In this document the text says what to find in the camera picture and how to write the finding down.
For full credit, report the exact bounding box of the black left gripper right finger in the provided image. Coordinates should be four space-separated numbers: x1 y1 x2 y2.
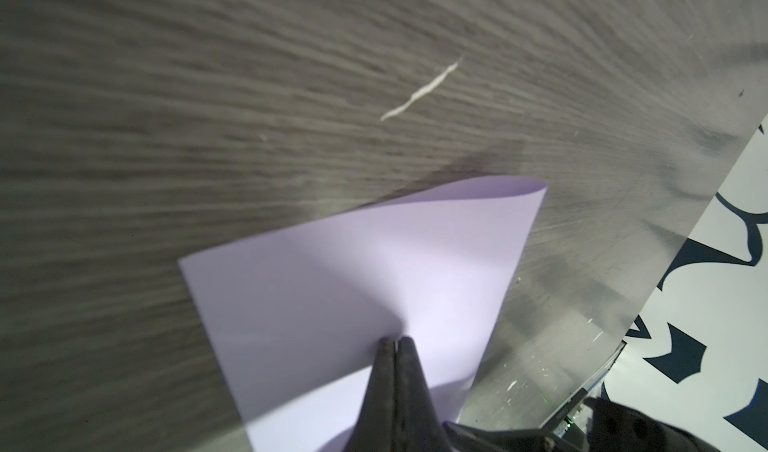
395 337 451 452

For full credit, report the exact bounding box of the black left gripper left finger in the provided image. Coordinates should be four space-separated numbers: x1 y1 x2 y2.
343 338 397 452

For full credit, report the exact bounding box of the lilac square paper sheet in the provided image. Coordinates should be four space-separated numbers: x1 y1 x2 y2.
179 176 547 451

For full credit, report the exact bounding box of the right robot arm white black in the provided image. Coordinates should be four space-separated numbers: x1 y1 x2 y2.
584 398 718 452

